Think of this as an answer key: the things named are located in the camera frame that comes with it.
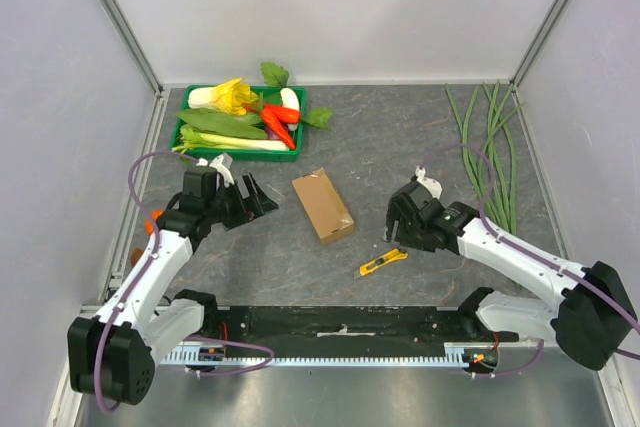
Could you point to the green white celery stalk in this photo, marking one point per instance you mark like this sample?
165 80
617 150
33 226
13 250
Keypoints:
191 139

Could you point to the green long beans bundle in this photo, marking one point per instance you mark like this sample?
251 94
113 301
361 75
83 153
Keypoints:
492 169

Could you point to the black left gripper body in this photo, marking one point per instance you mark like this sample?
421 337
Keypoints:
223 196

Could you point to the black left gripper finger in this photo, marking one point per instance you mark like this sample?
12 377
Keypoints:
240 209
256 203

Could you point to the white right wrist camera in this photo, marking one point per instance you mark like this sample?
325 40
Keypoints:
433 186

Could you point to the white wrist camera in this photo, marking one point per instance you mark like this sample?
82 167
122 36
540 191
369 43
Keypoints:
433 186
221 164

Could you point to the yellow utility knife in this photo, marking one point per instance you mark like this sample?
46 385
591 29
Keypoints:
372 266

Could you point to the slotted white cable duct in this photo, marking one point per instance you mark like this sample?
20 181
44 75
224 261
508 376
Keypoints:
210 354

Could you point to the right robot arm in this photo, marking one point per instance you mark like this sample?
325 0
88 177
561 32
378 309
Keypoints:
585 311

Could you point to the green leaf sprig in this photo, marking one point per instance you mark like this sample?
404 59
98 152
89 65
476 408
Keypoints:
274 75

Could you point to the large green leaf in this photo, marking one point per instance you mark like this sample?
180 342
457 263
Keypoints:
211 121

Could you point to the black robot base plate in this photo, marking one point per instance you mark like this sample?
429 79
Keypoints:
348 329

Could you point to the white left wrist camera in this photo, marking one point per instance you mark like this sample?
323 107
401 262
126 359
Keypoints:
221 164

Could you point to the red chili pepper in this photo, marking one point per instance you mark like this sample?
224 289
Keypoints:
277 119

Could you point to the brown cardboard express box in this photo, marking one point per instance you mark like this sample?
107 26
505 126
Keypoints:
324 206

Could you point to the white radish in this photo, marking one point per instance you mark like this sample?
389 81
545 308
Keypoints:
290 101

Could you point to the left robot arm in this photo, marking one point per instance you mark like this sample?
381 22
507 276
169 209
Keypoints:
113 354

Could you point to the green leaf beside tray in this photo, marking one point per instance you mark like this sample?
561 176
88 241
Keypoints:
318 118

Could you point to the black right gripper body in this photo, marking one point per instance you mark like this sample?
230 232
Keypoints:
400 217

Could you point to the yellow napa cabbage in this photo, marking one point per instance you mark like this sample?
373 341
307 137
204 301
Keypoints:
229 97

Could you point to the small orange pumpkin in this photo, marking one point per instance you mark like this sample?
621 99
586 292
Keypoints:
151 221

